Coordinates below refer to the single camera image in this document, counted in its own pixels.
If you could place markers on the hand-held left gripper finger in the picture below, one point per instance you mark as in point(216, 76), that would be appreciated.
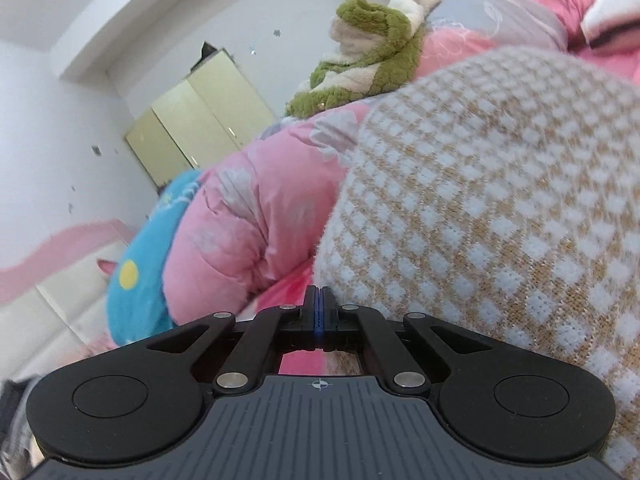
point(325, 312)
point(313, 312)

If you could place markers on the beige white houndstooth coat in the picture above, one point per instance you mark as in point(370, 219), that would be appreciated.
point(475, 185)

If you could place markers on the pink grey leaf-print quilt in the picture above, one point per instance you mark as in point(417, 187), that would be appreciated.
point(260, 200)

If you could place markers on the blue floral quilt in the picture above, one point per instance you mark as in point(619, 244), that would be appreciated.
point(145, 270)

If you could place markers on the pink pillow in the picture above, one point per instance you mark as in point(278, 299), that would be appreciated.
point(106, 266)

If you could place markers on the pale yellow wardrobe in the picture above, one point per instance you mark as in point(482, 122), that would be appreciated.
point(200, 120)

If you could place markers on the green white fleece garment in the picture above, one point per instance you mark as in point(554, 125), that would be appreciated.
point(380, 55)

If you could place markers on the pink cream padded headboard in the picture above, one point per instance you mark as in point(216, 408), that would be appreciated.
point(45, 300)

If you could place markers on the grey garment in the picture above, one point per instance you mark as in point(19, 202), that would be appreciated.
point(15, 425)

